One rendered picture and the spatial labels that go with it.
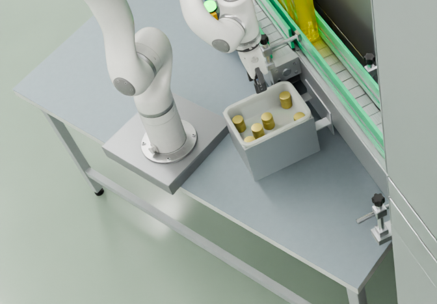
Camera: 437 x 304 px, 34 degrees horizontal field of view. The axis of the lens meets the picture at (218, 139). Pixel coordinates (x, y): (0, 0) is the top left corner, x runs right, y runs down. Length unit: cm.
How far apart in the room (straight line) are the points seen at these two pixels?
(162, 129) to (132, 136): 22
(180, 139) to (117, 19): 52
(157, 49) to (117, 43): 14
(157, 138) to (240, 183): 30
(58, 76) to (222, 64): 66
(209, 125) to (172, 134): 17
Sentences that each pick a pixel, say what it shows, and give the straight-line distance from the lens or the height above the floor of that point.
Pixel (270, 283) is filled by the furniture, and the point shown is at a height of 20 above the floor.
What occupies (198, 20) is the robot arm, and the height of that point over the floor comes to 145.
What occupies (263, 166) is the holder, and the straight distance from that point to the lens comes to 213.
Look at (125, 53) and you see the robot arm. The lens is 205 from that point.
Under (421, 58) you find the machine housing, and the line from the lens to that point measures 89.
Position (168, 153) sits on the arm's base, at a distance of 236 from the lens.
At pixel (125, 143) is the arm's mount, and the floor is 80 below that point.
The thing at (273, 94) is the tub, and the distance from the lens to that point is 218.
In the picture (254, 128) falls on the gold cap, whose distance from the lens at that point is 211.
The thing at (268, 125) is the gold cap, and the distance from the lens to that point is 214.
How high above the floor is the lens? 258
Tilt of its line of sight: 49 degrees down
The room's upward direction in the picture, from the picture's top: 20 degrees counter-clockwise
